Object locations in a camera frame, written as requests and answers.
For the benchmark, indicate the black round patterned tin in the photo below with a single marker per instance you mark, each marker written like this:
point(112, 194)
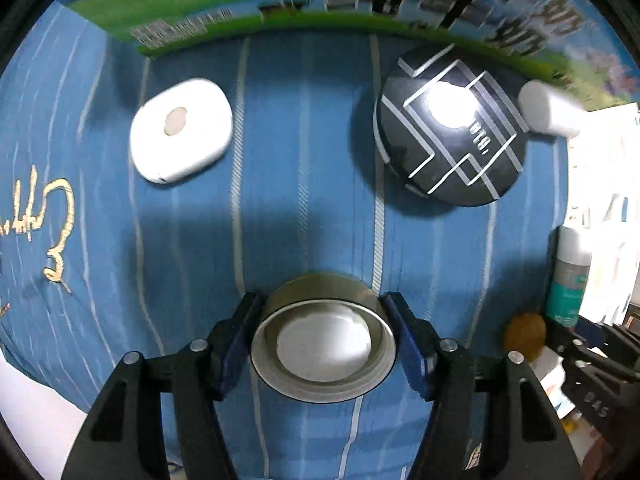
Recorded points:
point(450, 125)

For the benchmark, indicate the brown round fruit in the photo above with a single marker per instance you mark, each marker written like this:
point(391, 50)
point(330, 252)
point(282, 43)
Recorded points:
point(525, 335)

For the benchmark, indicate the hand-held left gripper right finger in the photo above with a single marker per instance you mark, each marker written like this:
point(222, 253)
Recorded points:
point(407, 347)

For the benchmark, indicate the white cylindrical tube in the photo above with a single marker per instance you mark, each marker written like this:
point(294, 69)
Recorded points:
point(549, 109)

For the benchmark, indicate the printed milk carton box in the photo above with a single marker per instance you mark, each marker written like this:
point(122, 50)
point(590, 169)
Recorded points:
point(350, 7)

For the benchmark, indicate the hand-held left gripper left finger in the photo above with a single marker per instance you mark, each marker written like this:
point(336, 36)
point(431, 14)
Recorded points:
point(238, 345)

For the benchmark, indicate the gold round tin can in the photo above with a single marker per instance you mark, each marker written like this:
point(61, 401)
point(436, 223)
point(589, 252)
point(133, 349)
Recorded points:
point(323, 341)

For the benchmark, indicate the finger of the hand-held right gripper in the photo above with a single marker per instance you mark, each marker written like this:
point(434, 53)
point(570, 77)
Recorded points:
point(597, 347)

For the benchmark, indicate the white oval case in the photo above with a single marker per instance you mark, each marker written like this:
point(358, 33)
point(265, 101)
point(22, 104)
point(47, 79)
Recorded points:
point(181, 130)

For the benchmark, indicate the blue striped cloth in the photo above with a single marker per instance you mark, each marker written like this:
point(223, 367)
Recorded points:
point(280, 200)

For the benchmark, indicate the white teal spray bottle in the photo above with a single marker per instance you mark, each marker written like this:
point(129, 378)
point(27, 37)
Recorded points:
point(567, 275)

